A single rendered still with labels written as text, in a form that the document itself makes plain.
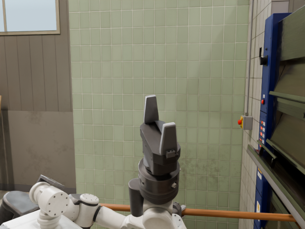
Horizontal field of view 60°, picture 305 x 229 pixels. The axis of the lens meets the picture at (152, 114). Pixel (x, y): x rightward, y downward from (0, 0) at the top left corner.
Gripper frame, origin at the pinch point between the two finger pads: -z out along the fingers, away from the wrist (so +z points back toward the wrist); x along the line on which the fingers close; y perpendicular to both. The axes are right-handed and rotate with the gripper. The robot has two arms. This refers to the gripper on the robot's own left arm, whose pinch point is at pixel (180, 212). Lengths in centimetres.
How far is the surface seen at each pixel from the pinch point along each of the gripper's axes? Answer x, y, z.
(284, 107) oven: -46, 28, -47
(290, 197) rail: -24, 46, 6
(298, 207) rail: -24, 50, 11
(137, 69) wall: -69, -108, -79
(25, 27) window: -133, -335, -74
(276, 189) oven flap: -21.5, 39.4, -4.0
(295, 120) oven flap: -41, 34, -42
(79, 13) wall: -120, -153, -48
